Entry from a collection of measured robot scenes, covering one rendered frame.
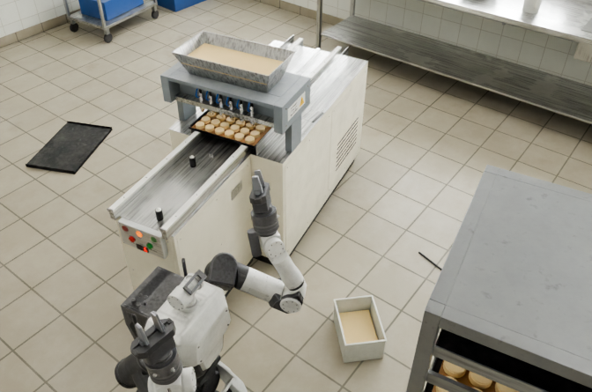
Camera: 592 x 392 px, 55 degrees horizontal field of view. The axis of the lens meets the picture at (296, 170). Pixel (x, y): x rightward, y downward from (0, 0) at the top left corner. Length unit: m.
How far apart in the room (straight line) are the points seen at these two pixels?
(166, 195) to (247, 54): 0.85
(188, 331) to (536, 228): 1.13
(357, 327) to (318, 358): 0.27
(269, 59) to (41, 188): 2.15
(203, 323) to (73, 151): 2.98
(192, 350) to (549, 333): 1.18
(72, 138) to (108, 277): 1.57
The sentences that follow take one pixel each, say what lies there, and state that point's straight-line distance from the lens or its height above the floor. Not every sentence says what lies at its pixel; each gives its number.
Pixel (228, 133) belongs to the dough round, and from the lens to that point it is 3.04.
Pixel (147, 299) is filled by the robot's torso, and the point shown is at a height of 1.11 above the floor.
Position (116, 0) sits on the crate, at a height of 0.35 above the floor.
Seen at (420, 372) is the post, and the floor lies 1.64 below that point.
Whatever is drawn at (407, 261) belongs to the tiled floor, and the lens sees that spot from 3.66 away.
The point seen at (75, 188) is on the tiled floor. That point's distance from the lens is 4.38.
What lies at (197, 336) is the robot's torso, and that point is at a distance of 1.93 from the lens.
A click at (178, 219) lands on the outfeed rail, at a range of 2.60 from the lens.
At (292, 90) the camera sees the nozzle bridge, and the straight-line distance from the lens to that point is 2.90.
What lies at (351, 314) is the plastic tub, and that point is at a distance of 3.27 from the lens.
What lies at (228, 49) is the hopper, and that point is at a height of 1.27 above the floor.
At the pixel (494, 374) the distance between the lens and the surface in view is 1.18.
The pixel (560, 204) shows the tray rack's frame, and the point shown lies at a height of 1.82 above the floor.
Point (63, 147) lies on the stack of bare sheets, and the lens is 4.81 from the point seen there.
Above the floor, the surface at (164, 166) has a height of 0.88.
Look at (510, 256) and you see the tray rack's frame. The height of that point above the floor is 1.82.
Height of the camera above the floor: 2.63
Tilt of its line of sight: 38 degrees down
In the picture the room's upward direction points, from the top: straight up
